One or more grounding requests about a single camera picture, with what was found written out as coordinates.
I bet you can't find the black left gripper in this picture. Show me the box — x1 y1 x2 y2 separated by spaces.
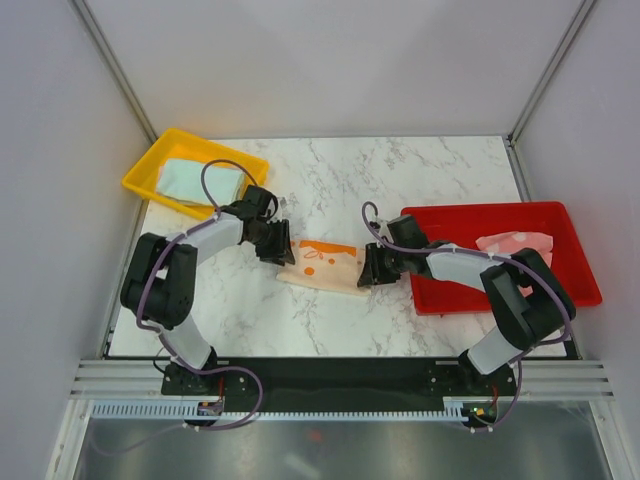
247 218 295 267

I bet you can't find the red plastic tray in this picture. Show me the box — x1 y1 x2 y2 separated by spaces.
402 202 602 316

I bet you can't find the aluminium frame post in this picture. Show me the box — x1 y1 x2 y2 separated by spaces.
69 0 159 144
505 0 599 149

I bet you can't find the light blue white towel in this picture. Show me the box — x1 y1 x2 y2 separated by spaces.
155 158 244 206

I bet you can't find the pink white towel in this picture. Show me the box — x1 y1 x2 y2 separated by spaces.
475 231 554 267

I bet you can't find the yellow plastic tray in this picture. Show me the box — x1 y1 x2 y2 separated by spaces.
121 128 270 220

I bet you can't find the aluminium frame post right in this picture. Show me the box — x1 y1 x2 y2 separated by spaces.
505 0 599 149

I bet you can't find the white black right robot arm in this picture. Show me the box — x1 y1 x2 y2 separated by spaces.
357 215 576 394

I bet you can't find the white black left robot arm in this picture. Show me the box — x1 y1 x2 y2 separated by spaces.
120 185 295 394

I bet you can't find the aluminium frame post left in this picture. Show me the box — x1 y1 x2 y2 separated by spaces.
69 0 159 144

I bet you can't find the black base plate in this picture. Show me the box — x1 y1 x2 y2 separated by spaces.
161 357 516 412

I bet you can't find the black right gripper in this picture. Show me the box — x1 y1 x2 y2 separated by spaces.
357 242 408 287

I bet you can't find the orange patterned towel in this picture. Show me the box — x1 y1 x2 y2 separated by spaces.
276 240 371 296

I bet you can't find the white slotted cable duct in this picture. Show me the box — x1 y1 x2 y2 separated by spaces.
90 397 470 422

